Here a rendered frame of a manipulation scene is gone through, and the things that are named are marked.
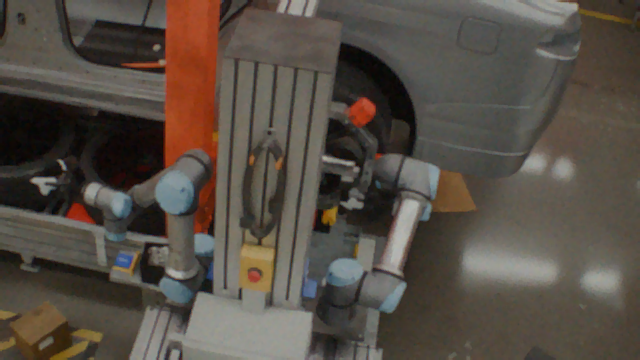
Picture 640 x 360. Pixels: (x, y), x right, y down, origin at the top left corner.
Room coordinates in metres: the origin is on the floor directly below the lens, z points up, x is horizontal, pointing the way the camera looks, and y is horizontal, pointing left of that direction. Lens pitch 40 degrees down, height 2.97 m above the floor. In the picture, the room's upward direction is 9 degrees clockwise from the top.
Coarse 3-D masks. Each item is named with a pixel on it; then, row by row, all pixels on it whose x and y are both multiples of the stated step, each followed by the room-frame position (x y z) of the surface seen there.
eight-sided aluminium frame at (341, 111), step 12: (336, 108) 2.68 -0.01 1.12; (348, 108) 2.71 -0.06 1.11; (348, 120) 2.66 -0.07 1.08; (360, 132) 2.66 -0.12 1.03; (372, 144) 2.66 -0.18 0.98; (372, 156) 2.66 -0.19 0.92; (360, 180) 2.69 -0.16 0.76; (336, 192) 2.70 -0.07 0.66; (360, 192) 2.66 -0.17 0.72; (324, 204) 2.66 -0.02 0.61; (336, 204) 2.66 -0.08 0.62
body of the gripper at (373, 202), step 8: (368, 192) 2.45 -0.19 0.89; (376, 192) 2.48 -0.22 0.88; (384, 192) 2.46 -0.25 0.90; (368, 200) 2.42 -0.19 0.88; (376, 200) 2.41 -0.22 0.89; (384, 200) 2.43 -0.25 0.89; (392, 200) 2.43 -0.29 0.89; (368, 208) 2.42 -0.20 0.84; (376, 208) 2.42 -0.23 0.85; (384, 208) 2.43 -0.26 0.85; (392, 208) 2.41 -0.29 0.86
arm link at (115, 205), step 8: (96, 192) 1.83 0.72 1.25; (104, 192) 1.83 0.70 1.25; (112, 192) 1.84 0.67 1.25; (120, 192) 1.85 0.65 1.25; (96, 200) 1.81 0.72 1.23; (104, 200) 1.81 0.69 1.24; (112, 200) 1.81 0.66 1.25; (120, 200) 1.81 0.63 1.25; (128, 200) 1.83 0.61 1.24; (104, 208) 1.80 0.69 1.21; (112, 208) 1.79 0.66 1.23; (120, 208) 1.79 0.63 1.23; (128, 208) 1.82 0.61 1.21; (104, 216) 1.80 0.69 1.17; (112, 216) 1.79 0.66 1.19; (120, 216) 1.79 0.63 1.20
